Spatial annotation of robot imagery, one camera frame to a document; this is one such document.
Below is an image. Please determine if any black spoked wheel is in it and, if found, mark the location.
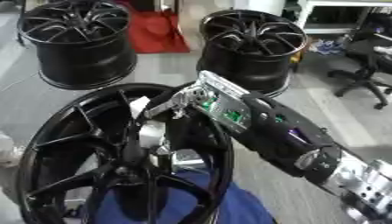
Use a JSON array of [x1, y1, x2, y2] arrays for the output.
[[196, 9, 310, 99], [15, 0, 140, 91], [13, 82, 236, 224]]

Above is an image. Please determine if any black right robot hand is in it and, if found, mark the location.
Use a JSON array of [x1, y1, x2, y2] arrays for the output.
[[143, 82, 230, 153]]

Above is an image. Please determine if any red bag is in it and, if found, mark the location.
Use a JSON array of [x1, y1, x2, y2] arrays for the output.
[[113, 0, 192, 55]]

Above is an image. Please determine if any black office chair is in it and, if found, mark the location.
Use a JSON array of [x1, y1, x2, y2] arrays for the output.
[[325, 27, 392, 111]]

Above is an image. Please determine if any white table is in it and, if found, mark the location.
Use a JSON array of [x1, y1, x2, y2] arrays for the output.
[[294, 0, 392, 35]]

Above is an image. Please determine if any white post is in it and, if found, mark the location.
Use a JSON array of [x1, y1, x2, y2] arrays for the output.
[[233, 0, 288, 16]]

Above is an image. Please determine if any blue and white bag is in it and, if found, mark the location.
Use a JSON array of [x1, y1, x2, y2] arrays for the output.
[[309, 38, 349, 57]]

